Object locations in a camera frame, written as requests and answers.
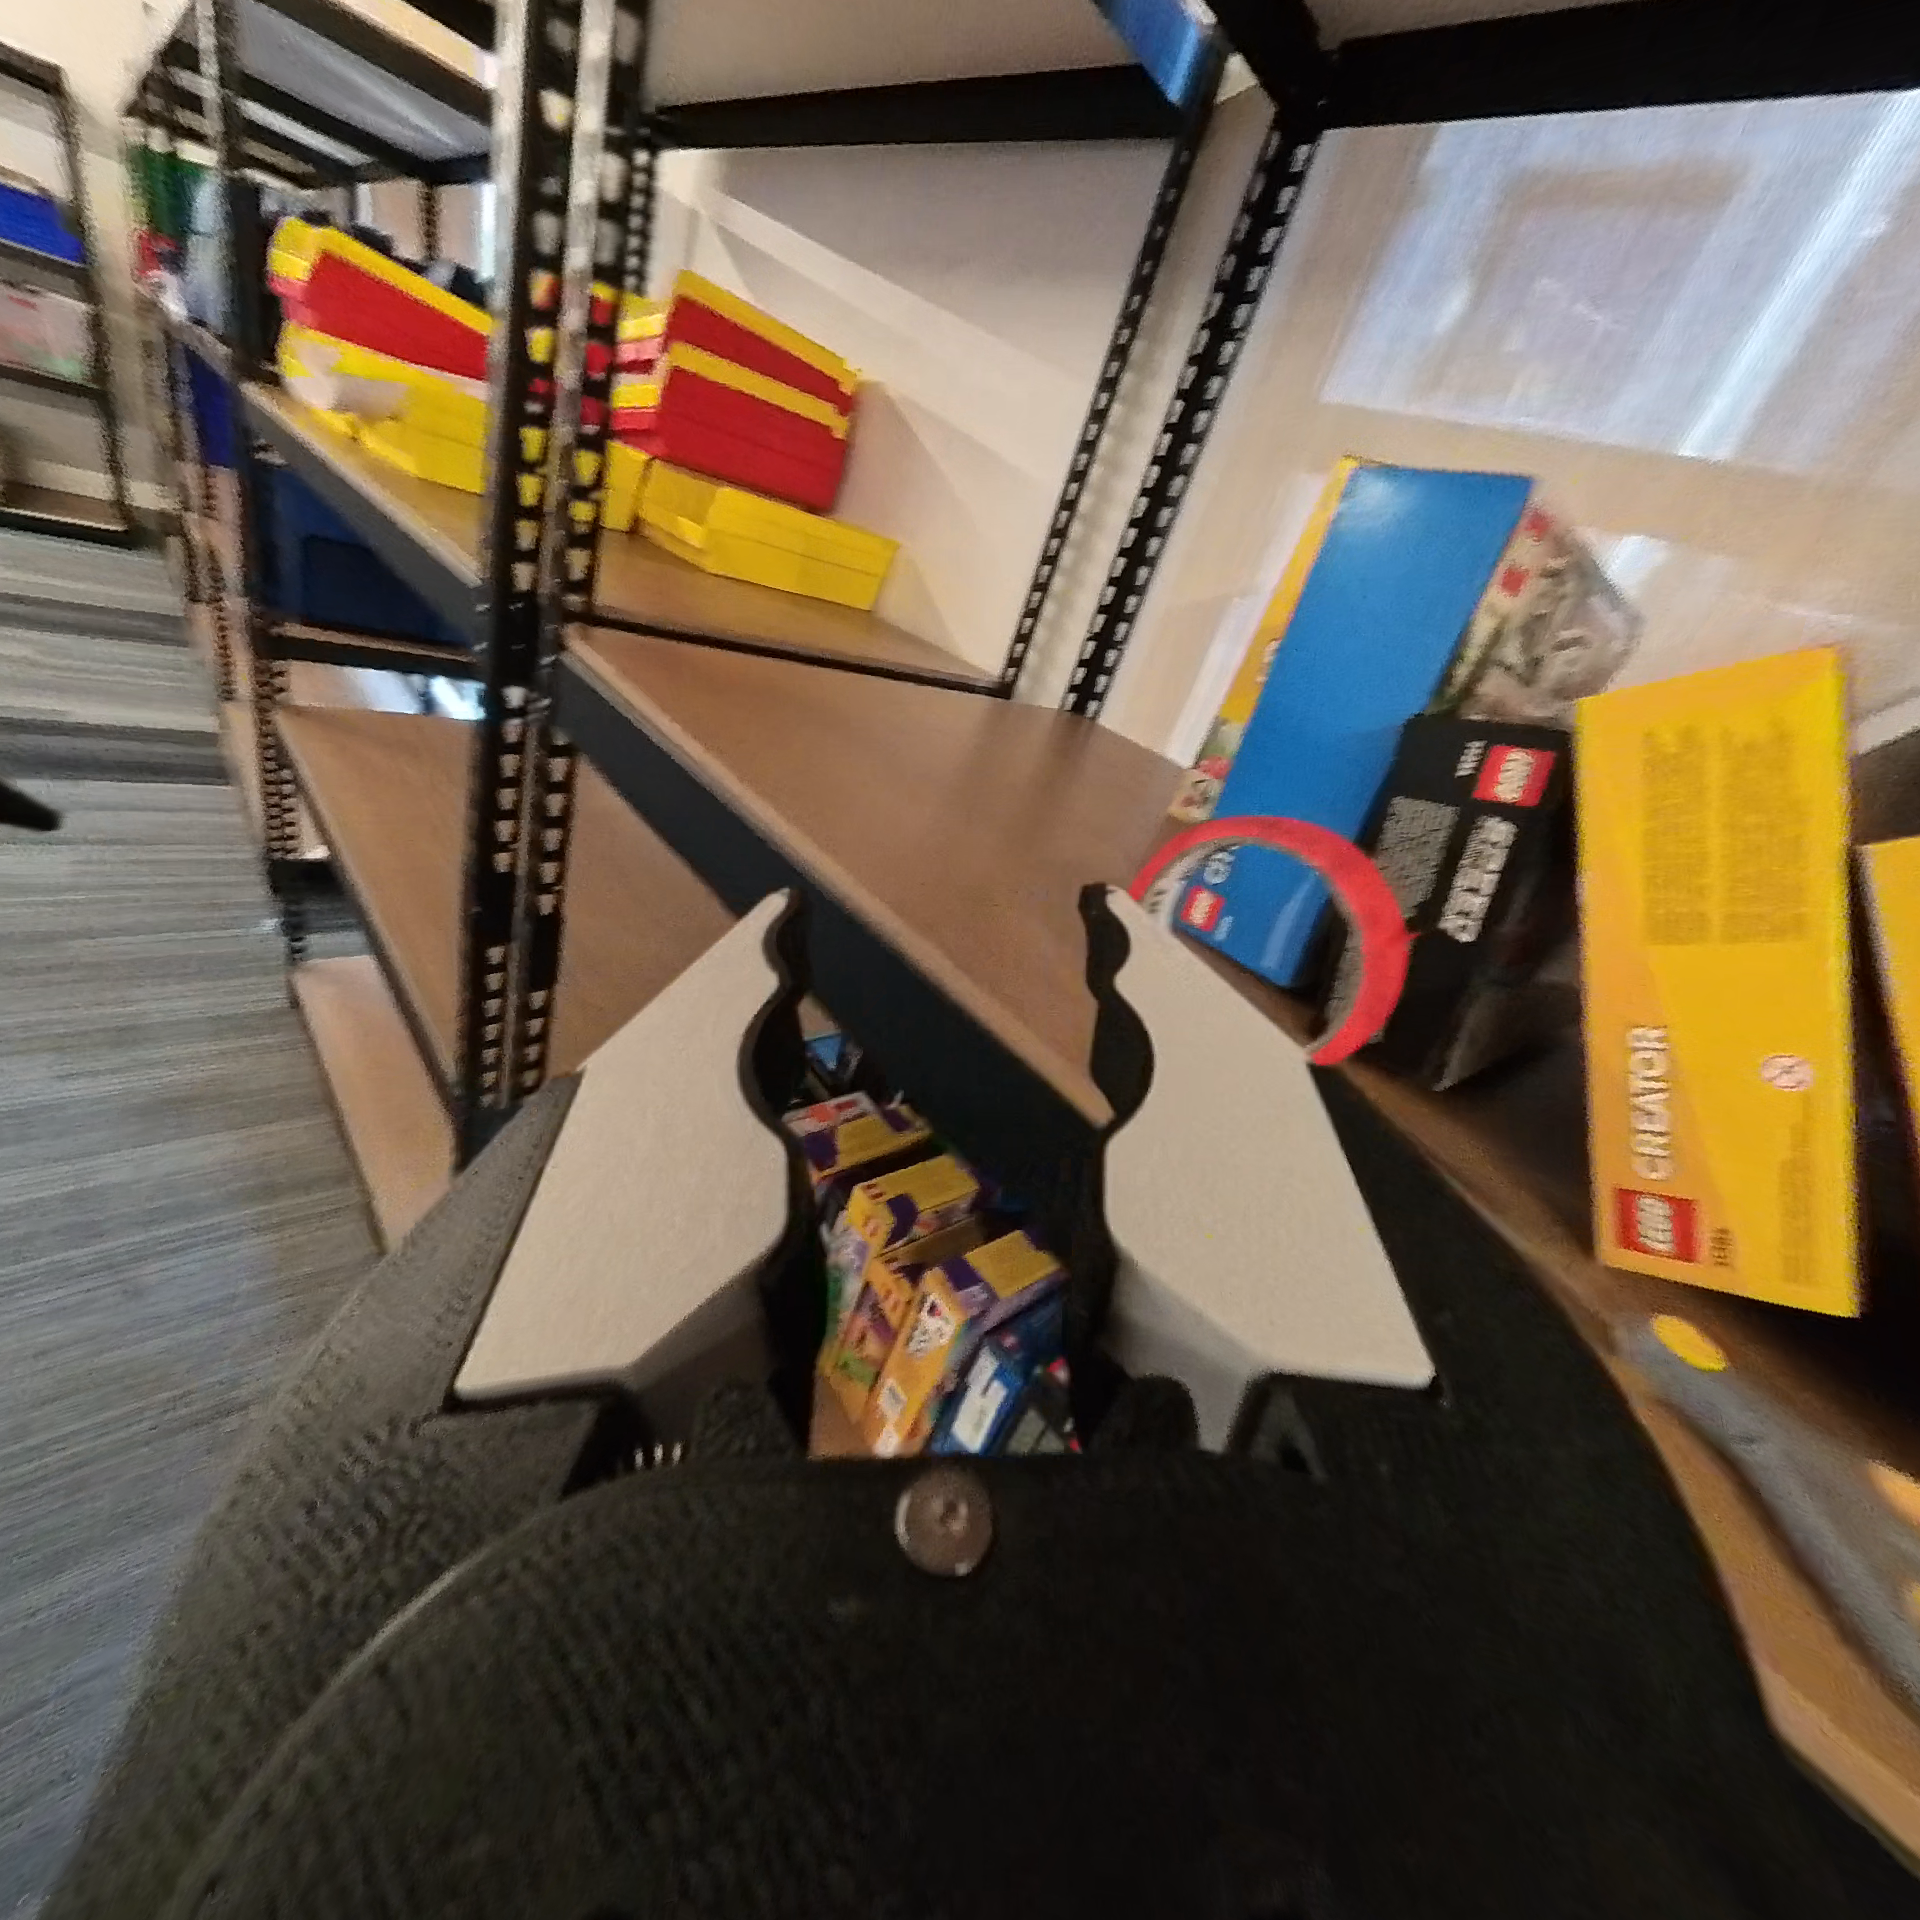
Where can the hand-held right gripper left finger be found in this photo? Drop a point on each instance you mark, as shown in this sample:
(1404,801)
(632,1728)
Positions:
(629,1230)

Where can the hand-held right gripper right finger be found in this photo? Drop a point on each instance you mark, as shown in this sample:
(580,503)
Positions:
(1277,1230)

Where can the red tape roll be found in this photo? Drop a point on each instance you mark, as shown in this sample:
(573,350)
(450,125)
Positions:
(1381,931)

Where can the grey and yellow scissors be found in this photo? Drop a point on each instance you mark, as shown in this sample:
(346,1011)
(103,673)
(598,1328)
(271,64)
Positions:
(1786,1484)

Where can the wooden desk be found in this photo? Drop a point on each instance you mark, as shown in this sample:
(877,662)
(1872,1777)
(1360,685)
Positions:
(931,811)

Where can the stack of colourful boxes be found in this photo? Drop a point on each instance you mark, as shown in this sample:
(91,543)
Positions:
(931,1291)

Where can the black toy box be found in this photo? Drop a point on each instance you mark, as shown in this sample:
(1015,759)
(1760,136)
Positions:
(1477,902)

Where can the black metal shelf rack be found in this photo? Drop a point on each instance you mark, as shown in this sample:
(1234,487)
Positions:
(517,599)

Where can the dark blue plastic bin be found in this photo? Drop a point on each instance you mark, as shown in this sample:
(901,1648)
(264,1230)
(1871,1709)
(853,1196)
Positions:
(346,556)

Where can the stack of yellow red bins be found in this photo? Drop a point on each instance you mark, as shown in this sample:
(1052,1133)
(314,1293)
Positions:
(751,406)

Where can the shelves of colourful plastic bins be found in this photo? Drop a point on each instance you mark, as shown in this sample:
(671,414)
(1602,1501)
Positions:
(38,254)

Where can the white shelf board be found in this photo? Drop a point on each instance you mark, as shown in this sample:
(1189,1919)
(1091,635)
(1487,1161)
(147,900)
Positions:
(901,37)
(1575,12)

